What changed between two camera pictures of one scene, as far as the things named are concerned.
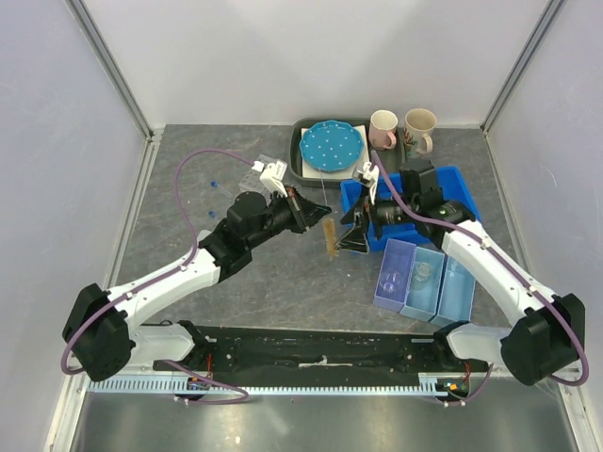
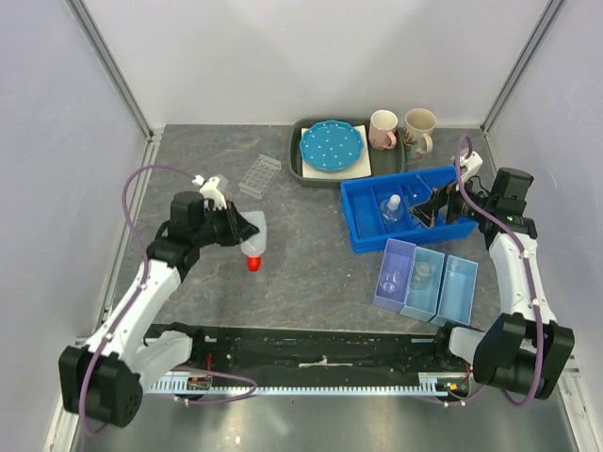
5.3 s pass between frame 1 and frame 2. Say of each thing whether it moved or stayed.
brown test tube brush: moved
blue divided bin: stayed
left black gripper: moved
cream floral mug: stayed
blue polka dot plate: stayed
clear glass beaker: stayed
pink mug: stayed
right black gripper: moved
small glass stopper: stayed
